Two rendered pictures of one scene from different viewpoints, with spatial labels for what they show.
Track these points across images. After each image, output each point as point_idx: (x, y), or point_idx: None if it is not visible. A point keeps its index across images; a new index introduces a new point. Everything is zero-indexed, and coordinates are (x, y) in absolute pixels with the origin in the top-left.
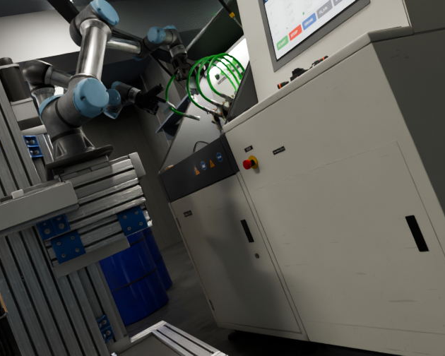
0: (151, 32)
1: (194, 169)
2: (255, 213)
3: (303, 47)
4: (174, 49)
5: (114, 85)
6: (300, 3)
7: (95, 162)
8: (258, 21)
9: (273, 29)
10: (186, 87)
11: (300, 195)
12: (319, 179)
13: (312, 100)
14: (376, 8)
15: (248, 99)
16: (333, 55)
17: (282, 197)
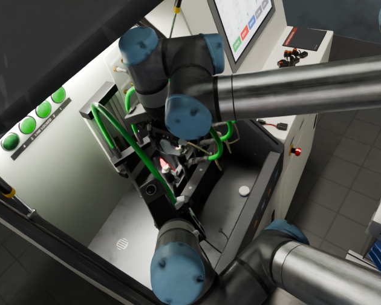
0: (222, 49)
1: (254, 224)
2: (280, 193)
3: (251, 45)
4: (169, 83)
5: (199, 261)
6: (244, 3)
7: None
8: (208, 20)
9: (227, 29)
10: (176, 150)
11: (299, 145)
12: (306, 125)
13: None
14: (277, 14)
15: None
16: (327, 45)
17: (294, 158)
